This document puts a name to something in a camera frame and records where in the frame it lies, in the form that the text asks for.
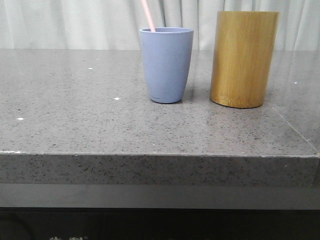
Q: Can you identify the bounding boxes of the blue plastic cup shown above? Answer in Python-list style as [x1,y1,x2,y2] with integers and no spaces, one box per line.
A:
[139,27,194,104]

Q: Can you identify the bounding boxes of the pink chopstick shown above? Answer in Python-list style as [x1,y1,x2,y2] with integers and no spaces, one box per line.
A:
[140,0,156,32]

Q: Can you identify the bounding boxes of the bamboo cylinder holder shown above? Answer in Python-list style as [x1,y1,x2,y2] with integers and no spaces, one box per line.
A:
[210,11,280,109]

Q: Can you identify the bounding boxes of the white curtain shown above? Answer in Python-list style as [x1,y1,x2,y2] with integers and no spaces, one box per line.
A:
[0,0,320,51]

